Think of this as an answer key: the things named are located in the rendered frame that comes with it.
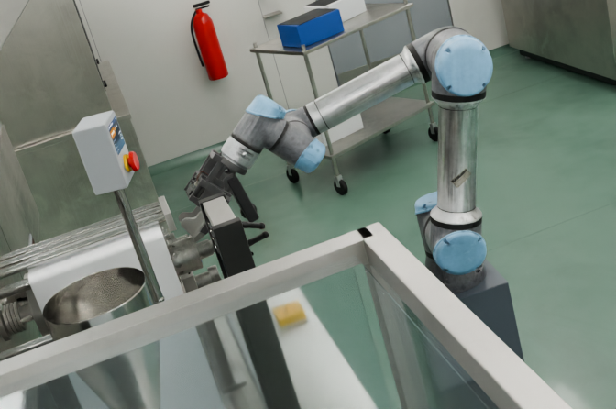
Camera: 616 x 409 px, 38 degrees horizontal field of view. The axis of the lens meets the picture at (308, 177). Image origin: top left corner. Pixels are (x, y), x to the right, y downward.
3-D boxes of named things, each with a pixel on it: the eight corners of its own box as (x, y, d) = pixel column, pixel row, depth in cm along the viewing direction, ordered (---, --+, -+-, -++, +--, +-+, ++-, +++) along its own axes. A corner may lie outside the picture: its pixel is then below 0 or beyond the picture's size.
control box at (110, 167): (138, 185, 128) (115, 120, 125) (94, 196, 129) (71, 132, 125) (146, 168, 135) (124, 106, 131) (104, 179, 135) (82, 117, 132)
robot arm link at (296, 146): (324, 136, 202) (284, 110, 200) (330, 152, 192) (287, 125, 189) (305, 163, 204) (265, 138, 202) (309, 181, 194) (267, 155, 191)
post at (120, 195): (164, 300, 138) (121, 182, 131) (154, 303, 138) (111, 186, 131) (162, 295, 140) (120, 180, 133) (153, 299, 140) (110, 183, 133)
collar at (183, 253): (205, 272, 169) (194, 242, 167) (174, 283, 168) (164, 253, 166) (200, 259, 175) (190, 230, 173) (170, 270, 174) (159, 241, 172)
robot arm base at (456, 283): (472, 256, 232) (465, 222, 229) (495, 281, 218) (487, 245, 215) (417, 274, 231) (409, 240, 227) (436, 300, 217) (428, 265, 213)
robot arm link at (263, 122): (293, 116, 189) (259, 93, 187) (265, 159, 190) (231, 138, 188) (288, 109, 197) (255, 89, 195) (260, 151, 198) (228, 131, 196)
